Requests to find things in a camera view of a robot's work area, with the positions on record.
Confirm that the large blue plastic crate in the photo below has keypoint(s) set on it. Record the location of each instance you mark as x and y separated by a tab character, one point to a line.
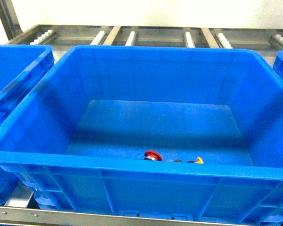
78	139

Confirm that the red push button switch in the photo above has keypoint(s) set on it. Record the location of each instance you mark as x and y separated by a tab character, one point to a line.
152	155

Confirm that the stainless steel shelf rack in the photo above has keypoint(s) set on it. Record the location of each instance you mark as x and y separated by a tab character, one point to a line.
20	209

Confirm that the blue crate at left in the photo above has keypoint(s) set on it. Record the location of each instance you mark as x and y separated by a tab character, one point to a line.
21	68

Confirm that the yellow push button switch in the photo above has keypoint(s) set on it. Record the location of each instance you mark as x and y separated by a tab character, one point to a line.
199	160

